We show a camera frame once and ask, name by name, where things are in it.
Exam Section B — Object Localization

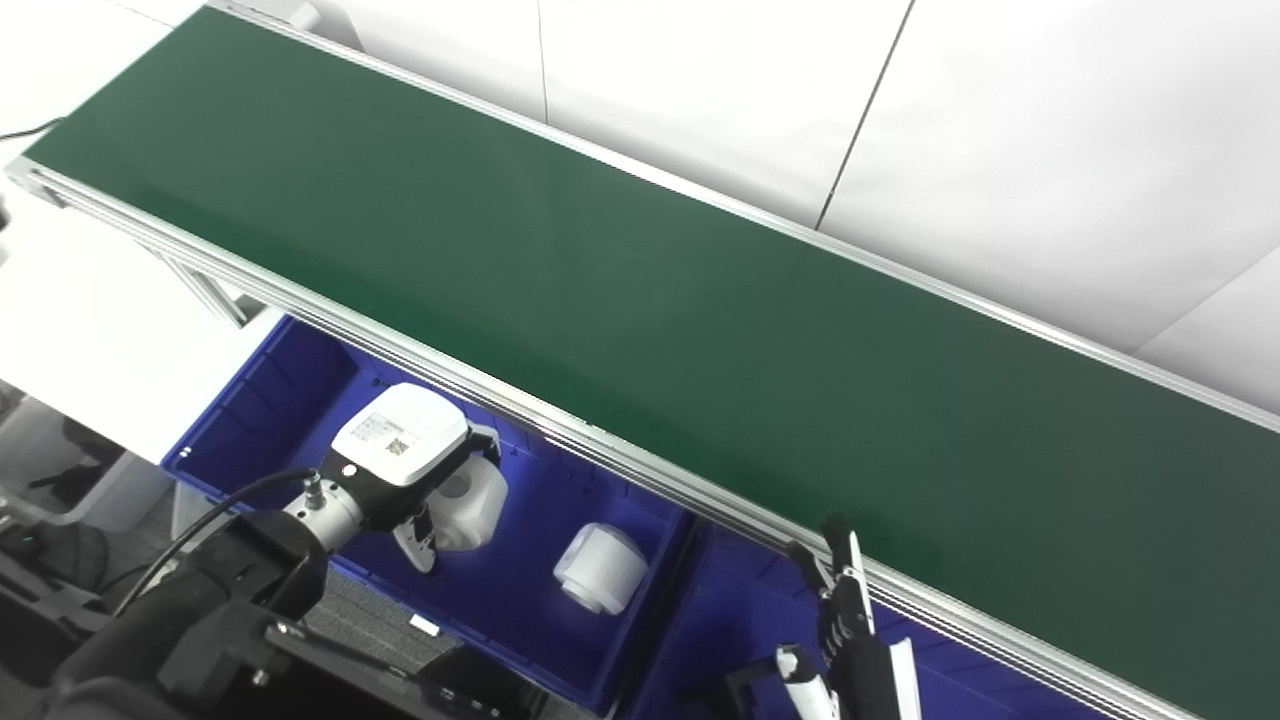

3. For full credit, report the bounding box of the white round plastic part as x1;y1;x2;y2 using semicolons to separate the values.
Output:
432;455;510;552
552;521;650;617

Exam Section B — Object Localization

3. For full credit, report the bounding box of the aluminium conveyor leg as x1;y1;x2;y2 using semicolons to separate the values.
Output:
148;244;252;329

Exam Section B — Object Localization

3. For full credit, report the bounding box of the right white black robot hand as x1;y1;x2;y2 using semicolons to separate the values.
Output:
774;514;922;720

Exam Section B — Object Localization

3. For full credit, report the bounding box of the blue plastic bin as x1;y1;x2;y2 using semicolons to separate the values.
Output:
161;314;698;714
618;520;1123;720

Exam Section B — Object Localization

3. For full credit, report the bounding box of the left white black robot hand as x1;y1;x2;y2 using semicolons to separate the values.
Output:
329;382;505;575

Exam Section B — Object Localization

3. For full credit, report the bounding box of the black robot body bracket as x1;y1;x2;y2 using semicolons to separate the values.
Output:
264;620;547;720

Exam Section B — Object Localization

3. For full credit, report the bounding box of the green conveyor belt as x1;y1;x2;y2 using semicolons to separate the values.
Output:
24;7;1280;720
4;0;1280;720

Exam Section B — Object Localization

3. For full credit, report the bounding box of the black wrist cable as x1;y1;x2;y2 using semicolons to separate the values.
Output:
111;466;322;617

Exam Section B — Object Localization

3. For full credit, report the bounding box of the black floor cable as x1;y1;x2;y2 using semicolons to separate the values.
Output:
0;116;67;144

